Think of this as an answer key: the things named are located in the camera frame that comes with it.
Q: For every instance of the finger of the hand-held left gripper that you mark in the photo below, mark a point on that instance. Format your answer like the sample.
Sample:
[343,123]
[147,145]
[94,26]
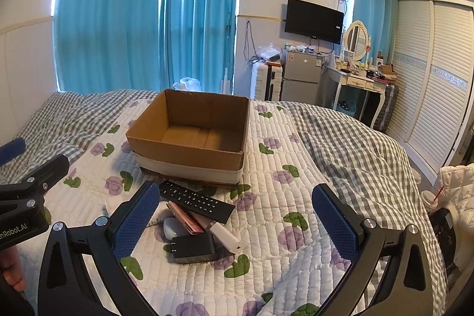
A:
[11,151]
[48,171]

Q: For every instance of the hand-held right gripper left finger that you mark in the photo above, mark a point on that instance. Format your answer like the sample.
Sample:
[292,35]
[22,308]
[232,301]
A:
[137,223]

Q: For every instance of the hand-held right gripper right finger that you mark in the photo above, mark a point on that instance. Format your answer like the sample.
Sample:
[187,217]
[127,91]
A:
[337,223]

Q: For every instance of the white earbuds case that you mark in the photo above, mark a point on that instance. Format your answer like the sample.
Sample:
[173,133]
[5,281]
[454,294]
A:
[171,227]

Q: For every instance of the black power adapter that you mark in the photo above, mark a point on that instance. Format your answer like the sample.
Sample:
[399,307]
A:
[192,247]

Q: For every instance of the black remote control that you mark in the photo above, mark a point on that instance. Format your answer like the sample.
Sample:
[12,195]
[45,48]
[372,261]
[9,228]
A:
[196,203]

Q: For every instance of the brown cardboard box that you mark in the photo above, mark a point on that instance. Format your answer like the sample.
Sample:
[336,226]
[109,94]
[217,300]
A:
[185,156]

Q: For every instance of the white cylindrical stick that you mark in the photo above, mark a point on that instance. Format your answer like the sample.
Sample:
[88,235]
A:
[229,240]

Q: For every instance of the person's left hand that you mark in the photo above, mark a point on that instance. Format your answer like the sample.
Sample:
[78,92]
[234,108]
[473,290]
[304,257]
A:
[11,268]

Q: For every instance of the grey checked bedsheet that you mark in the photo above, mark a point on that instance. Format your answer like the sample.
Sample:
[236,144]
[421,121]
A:
[351,153]

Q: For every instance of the white floral quilt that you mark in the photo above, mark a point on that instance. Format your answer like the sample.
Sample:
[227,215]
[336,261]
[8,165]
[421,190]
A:
[266,190]

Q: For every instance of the plastic cup with straw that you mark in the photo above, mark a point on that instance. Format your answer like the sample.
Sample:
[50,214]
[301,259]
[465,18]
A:
[431,201]

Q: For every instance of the silver suitcase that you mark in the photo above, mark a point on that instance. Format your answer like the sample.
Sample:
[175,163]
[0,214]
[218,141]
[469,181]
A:
[387,105]

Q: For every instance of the white quilted jacket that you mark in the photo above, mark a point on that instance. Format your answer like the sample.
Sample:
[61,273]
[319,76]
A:
[459,182]

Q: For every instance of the white dressing table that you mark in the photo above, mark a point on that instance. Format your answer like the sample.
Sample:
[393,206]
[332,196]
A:
[355,81]

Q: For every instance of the white plastic bag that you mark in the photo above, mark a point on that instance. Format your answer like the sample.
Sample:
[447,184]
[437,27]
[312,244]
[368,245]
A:
[188,84]

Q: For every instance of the silver small fridge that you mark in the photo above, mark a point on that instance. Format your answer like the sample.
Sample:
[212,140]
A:
[300,77]

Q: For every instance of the white suitcase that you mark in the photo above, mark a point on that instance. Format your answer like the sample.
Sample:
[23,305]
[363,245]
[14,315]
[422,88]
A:
[263,81]

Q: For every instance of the small brown box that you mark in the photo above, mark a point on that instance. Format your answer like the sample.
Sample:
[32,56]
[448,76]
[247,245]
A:
[387,70]

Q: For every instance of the wide blue curtain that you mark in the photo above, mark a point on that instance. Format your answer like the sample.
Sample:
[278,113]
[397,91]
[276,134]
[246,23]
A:
[111,12]

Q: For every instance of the white louvered wardrobe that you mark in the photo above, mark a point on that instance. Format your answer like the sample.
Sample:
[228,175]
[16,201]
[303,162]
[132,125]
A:
[433,79]

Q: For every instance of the clear plastic bag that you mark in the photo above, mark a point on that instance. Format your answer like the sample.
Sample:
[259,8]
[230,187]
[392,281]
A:
[269,55]

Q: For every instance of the oval white mirror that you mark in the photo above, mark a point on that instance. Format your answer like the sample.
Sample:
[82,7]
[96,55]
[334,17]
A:
[356,40]

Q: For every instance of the narrow blue curtain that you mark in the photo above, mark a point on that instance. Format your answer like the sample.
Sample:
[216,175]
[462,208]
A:
[202,12]

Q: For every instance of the teal curtain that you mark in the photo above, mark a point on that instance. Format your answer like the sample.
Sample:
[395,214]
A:
[374,5]

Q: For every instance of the black wall television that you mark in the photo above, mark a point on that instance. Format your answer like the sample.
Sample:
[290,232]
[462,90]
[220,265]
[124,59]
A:
[314,20]

